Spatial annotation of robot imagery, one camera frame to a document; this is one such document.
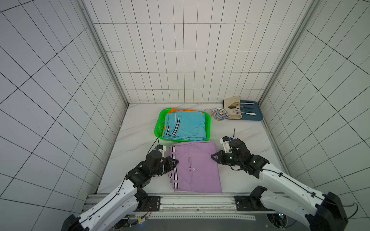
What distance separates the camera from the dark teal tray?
112 centimetres

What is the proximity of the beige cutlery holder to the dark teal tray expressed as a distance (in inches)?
0.9

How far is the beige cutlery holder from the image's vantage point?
1.11 m
